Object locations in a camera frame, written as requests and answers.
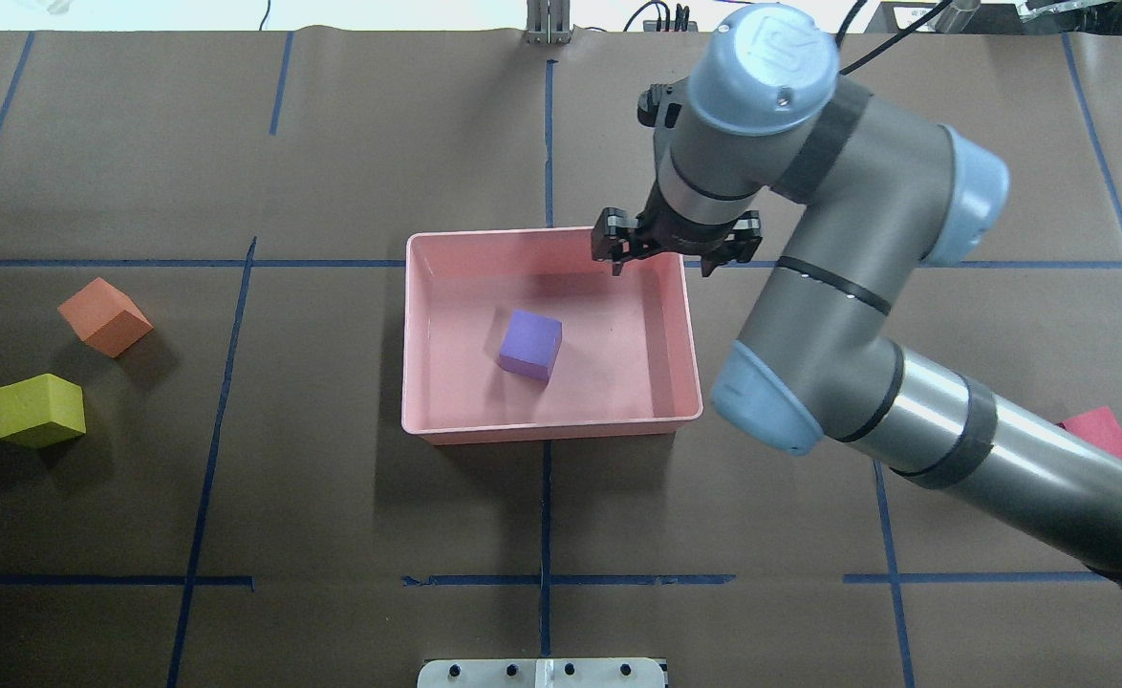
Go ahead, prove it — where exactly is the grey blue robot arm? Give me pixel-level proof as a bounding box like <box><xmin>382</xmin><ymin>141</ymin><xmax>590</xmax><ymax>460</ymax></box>
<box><xmin>591</xmin><ymin>3</ymin><xmax>1122</xmax><ymax>591</ymax></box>

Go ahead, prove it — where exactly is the aluminium frame post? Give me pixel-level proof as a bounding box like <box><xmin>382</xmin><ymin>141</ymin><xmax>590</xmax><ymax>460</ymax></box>
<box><xmin>523</xmin><ymin>0</ymin><xmax>572</xmax><ymax>45</ymax></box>

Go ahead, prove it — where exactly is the orange foam cube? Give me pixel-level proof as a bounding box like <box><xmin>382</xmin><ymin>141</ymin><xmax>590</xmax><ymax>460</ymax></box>
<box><xmin>57</xmin><ymin>278</ymin><xmax>154</xmax><ymax>358</ymax></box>

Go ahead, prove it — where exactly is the red foam cube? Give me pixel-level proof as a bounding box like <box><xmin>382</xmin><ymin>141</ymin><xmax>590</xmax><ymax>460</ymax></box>
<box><xmin>1056</xmin><ymin>406</ymin><xmax>1122</xmax><ymax>459</ymax></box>

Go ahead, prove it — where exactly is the purple foam cube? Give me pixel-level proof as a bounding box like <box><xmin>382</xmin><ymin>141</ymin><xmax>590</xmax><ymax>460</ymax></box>
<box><xmin>497</xmin><ymin>310</ymin><xmax>564</xmax><ymax>383</ymax></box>

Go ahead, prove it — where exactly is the pink plastic bin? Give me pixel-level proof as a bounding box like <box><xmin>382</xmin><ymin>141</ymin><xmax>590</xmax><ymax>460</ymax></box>
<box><xmin>402</xmin><ymin>227</ymin><xmax>702</xmax><ymax>444</ymax></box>

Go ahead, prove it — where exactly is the yellow green foam cube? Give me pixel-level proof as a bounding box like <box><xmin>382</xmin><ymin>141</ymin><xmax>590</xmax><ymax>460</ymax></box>
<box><xmin>0</xmin><ymin>374</ymin><xmax>88</xmax><ymax>449</ymax></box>

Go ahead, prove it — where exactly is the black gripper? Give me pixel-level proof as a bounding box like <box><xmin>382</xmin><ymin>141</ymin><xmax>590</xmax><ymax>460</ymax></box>
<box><xmin>591</xmin><ymin>81</ymin><xmax>763</xmax><ymax>277</ymax></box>

